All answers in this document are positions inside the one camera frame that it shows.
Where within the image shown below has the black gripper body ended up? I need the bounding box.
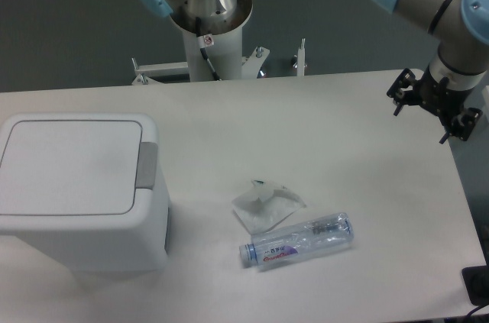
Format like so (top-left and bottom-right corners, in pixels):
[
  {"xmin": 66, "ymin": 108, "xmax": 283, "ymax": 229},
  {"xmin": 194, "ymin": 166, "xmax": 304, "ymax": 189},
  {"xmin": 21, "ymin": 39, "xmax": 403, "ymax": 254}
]
[{"xmin": 418, "ymin": 68, "xmax": 465, "ymax": 121}]

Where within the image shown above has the white plastic trash can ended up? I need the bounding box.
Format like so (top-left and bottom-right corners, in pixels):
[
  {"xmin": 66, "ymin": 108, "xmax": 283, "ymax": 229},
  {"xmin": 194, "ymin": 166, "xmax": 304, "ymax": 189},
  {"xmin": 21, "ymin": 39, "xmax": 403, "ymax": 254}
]
[{"xmin": 1, "ymin": 112, "xmax": 170, "ymax": 272}]

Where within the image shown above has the grey trash can push button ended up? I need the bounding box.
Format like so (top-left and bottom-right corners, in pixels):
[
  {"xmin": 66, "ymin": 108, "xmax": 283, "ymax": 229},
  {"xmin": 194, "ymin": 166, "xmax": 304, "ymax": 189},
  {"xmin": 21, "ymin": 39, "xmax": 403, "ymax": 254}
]
[{"xmin": 135, "ymin": 142, "xmax": 158, "ymax": 189}]

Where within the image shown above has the clear plastic water bottle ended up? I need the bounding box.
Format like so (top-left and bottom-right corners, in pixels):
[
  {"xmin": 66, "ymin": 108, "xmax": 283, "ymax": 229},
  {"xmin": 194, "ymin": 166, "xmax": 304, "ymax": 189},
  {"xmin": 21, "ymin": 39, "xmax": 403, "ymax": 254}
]
[{"xmin": 239, "ymin": 212, "xmax": 355, "ymax": 270}]

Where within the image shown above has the white metal base frame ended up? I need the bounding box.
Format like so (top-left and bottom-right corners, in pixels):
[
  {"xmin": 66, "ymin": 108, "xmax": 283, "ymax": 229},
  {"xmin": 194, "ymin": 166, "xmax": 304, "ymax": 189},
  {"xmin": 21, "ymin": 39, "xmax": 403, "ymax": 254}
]
[{"xmin": 131, "ymin": 46, "xmax": 270, "ymax": 86}]

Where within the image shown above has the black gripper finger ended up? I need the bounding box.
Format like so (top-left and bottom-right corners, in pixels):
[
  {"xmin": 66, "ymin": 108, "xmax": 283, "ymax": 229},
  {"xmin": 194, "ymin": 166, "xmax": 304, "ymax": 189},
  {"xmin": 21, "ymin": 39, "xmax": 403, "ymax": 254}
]
[
  {"xmin": 439, "ymin": 108, "xmax": 482, "ymax": 144},
  {"xmin": 387, "ymin": 68, "xmax": 417, "ymax": 116}
]

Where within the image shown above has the white crumpled tissue packet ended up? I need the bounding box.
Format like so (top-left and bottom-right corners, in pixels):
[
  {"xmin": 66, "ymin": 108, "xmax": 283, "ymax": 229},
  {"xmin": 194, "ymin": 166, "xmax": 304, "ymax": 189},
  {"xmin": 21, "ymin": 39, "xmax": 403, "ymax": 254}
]
[{"xmin": 232, "ymin": 179, "xmax": 306, "ymax": 235}]

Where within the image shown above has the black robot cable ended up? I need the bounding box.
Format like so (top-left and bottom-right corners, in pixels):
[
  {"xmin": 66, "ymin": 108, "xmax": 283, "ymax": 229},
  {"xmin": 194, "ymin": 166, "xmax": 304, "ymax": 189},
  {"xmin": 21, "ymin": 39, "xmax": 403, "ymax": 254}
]
[{"xmin": 194, "ymin": 16, "xmax": 222, "ymax": 82}]

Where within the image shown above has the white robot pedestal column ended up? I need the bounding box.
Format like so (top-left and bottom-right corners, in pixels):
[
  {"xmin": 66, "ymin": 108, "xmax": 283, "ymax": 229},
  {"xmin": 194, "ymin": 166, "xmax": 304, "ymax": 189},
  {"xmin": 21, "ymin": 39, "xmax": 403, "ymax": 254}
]
[{"xmin": 171, "ymin": 0, "xmax": 253, "ymax": 61}]

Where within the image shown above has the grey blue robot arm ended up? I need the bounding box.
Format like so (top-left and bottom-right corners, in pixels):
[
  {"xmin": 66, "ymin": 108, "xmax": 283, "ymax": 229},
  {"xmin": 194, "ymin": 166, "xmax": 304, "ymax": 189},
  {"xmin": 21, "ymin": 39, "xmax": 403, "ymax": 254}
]
[{"xmin": 139, "ymin": 0, "xmax": 488, "ymax": 141}]

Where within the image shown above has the black device at table edge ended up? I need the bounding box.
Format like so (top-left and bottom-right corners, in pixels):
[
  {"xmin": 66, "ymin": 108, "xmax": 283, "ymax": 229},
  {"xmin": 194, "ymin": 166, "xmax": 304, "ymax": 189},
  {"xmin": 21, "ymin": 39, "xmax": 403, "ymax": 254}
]
[{"xmin": 461, "ymin": 266, "xmax": 488, "ymax": 306}]

